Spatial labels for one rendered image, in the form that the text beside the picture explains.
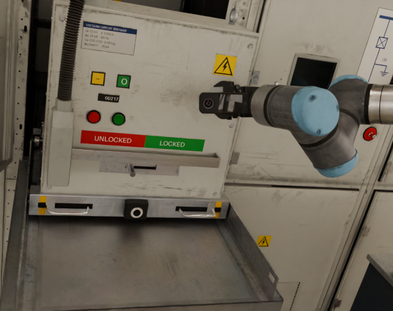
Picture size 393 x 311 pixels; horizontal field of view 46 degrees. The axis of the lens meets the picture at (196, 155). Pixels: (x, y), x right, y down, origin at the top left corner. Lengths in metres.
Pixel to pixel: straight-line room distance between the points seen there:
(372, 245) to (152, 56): 1.46
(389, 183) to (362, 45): 0.65
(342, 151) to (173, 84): 0.44
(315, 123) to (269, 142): 0.82
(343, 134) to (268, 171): 0.80
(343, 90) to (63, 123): 0.61
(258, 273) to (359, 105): 0.47
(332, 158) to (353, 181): 1.04
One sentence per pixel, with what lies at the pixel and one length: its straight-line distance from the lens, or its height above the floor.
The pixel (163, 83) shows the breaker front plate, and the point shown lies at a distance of 1.14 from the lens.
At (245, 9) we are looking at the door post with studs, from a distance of 1.54.
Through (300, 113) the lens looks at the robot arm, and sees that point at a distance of 0.88.
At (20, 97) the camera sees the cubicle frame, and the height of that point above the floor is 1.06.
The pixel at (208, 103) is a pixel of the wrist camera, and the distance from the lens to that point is 1.02.
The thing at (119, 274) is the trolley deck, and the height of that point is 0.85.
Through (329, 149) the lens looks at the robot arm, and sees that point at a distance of 0.95.
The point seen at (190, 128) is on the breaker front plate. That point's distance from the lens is 1.20.
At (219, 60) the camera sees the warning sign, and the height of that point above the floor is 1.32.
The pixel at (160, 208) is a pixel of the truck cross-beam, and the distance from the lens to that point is 1.28.
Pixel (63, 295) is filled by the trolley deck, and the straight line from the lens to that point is 1.04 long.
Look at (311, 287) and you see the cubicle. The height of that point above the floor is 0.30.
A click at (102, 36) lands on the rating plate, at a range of 1.10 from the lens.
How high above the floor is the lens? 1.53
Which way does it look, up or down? 23 degrees down
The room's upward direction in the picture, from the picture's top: 12 degrees clockwise
